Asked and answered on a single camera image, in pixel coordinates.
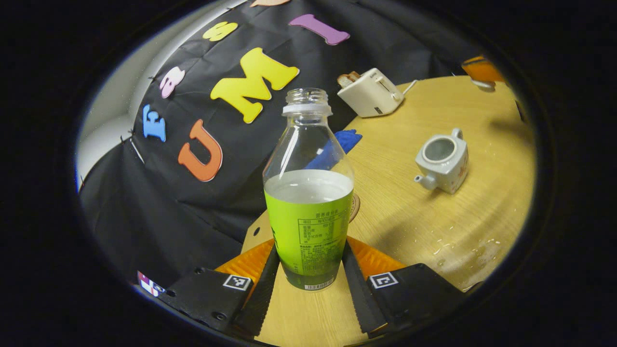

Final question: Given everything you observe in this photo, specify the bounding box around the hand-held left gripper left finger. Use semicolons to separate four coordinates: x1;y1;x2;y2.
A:
158;239;281;339

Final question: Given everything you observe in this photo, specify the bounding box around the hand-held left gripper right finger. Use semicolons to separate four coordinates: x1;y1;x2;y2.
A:
341;235;467;338

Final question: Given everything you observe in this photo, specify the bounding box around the green label water bottle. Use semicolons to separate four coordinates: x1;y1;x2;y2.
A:
263;88;355;291

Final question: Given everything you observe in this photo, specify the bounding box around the white ceramic teacup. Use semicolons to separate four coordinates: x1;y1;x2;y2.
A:
414;128;469;195

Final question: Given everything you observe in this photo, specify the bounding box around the computer monitor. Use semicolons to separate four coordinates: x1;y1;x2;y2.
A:
137;271;165;297

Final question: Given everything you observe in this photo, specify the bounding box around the white toaster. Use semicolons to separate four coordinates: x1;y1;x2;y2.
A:
337;68;405;118

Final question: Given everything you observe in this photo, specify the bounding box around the blue towel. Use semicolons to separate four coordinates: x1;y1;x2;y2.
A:
305;129;363;170

